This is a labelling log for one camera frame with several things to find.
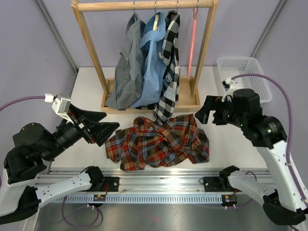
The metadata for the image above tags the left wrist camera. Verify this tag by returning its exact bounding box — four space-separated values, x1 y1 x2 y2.
51 94 73 122

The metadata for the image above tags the grey shirt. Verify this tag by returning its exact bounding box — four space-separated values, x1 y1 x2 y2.
105 13 145 110

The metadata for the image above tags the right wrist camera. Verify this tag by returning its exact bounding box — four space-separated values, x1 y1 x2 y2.
221 78 244 102

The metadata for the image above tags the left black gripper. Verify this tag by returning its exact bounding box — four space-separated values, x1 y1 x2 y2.
42 103 121 161

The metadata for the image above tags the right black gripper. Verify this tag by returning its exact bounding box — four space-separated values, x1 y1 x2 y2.
195 95 247 129

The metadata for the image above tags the pink hanger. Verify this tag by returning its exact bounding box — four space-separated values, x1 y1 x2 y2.
187 1 199 79

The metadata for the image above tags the white slotted cable duct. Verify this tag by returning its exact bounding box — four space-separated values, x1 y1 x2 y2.
65 194 222 204

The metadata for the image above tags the wooden clothes rack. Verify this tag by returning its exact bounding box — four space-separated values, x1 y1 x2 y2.
71 0 218 114

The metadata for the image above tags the red plaid shirt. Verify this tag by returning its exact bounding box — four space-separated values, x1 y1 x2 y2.
105 114 210 171

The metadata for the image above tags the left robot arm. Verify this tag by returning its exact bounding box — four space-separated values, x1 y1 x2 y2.
0 104 120 224

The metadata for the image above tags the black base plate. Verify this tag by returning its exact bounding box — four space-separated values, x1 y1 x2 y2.
203 177 238 193
98 176 120 193

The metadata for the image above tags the wooden hanger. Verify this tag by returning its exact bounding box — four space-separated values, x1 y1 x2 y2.
153 1 160 31

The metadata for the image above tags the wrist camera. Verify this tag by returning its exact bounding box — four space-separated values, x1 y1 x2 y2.
51 94 73 122
221 78 244 102

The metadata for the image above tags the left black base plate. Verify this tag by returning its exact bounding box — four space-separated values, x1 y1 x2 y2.
98 176 120 193

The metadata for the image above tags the white plastic basket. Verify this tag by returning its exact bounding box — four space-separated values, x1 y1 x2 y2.
217 56 272 103

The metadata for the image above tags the black white checked shirt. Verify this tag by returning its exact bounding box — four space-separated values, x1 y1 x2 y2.
154 10 180 125

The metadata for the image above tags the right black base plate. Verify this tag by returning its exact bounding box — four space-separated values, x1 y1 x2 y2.
203 177 238 193

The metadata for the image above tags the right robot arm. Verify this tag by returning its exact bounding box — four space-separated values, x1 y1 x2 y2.
195 89 308 226

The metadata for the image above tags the aluminium rail frame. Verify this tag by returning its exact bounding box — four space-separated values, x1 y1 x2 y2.
32 144 295 195

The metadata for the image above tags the light blue shirt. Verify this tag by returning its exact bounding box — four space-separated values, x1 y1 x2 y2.
130 12 167 109

